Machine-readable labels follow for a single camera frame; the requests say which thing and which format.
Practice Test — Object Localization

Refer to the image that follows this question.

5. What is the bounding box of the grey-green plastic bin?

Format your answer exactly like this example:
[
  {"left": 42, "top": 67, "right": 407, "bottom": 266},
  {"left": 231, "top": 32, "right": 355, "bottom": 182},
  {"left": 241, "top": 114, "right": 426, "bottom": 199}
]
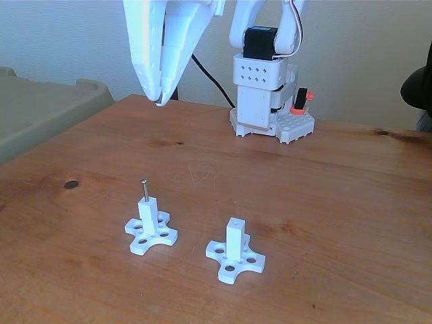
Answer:
[{"left": 0, "top": 66, "right": 115, "bottom": 166}]

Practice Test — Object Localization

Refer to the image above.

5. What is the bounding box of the white red black servo wire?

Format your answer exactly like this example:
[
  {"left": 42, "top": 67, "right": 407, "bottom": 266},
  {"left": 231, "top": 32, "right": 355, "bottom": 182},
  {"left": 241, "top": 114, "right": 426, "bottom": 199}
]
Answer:
[{"left": 282, "top": 0, "right": 305, "bottom": 60}]

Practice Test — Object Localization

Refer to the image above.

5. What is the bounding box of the black cable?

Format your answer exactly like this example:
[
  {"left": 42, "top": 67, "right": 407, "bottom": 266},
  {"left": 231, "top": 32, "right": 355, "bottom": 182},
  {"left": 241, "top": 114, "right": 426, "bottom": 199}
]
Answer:
[{"left": 190, "top": 53, "right": 237, "bottom": 109}]

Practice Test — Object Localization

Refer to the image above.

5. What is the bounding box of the white cross-base post stand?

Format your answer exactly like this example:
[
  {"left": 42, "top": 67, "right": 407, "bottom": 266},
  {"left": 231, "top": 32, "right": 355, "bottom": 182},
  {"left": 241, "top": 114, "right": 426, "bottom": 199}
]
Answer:
[
  {"left": 124, "top": 197, "right": 179, "bottom": 257},
  {"left": 205, "top": 217, "right": 267, "bottom": 285}
]

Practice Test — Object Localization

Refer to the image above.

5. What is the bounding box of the orange and black clamp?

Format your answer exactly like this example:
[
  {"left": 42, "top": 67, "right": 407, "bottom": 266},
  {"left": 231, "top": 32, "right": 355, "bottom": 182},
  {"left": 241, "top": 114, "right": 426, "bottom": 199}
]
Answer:
[{"left": 292, "top": 87, "right": 315, "bottom": 115}]

